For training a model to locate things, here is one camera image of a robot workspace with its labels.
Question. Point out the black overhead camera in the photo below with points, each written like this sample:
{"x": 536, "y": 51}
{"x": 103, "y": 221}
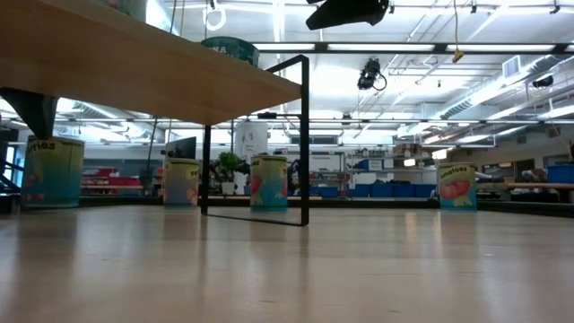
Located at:
{"x": 368, "y": 74}

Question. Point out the tin can with red fruit print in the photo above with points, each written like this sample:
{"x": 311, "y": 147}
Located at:
{"x": 268, "y": 188}

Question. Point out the silver ceiling duct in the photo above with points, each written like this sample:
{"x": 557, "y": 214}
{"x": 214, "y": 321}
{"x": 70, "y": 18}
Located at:
{"x": 475, "y": 101}

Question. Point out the white plant pot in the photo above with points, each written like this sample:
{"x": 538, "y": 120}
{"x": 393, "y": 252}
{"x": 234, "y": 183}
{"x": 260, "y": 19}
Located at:
{"x": 228, "y": 188}

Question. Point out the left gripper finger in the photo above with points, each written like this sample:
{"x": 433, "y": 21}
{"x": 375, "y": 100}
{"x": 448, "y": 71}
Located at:
{"x": 31, "y": 112}

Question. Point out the black ceiling dome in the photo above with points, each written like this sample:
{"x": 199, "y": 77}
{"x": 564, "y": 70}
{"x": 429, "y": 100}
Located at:
{"x": 542, "y": 81}

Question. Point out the black aluminium table frame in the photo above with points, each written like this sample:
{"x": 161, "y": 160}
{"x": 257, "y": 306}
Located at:
{"x": 381, "y": 203}

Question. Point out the wooden workbench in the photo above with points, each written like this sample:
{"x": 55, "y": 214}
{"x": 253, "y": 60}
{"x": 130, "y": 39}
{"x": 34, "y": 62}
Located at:
{"x": 538, "y": 185}

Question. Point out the black overhead rig frame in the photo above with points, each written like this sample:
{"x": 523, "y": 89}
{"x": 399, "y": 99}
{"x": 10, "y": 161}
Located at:
{"x": 439, "y": 47}

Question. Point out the white board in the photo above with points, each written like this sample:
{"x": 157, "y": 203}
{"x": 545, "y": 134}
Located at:
{"x": 325, "y": 162}

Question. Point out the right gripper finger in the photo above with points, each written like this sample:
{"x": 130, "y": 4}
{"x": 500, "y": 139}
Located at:
{"x": 350, "y": 12}

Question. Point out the pale label tin can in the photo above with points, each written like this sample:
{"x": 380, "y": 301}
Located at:
{"x": 134, "y": 8}

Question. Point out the cherries label tin can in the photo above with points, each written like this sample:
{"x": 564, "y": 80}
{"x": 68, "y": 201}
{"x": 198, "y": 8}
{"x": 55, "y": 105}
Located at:
{"x": 54, "y": 175}

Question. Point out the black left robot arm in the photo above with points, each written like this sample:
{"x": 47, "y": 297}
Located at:
{"x": 9, "y": 180}

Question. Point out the dark green label tin can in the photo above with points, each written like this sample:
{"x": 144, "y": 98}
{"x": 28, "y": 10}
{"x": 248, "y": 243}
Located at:
{"x": 233, "y": 48}

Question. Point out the red tool chest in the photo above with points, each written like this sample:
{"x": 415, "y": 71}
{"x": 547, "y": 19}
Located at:
{"x": 110, "y": 180}

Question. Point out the white LED light bar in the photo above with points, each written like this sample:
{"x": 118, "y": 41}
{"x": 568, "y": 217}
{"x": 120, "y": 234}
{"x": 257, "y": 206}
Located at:
{"x": 500, "y": 47}
{"x": 283, "y": 46}
{"x": 381, "y": 46}

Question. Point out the green potted plant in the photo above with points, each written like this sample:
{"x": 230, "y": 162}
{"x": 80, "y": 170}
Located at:
{"x": 229, "y": 163}

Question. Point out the tin can with peach print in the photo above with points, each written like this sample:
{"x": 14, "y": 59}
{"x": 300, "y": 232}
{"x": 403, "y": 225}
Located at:
{"x": 179, "y": 184}

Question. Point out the white ceiling air vent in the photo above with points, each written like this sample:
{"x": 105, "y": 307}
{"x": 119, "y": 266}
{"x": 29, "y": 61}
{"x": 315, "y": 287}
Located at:
{"x": 511, "y": 67}

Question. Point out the white cylindrical column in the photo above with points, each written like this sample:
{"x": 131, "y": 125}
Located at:
{"x": 251, "y": 139}

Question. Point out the tomatoes label tin can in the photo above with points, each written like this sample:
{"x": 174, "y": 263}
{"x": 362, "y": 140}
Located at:
{"x": 457, "y": 188}

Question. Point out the black monitor on stand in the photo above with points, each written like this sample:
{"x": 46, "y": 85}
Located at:
{"x": 181, "y": 149}

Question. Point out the large blue storage bin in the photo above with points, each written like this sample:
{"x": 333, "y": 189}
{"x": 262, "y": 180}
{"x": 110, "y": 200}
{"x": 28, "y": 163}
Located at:
{"x": 560, "y": 173}

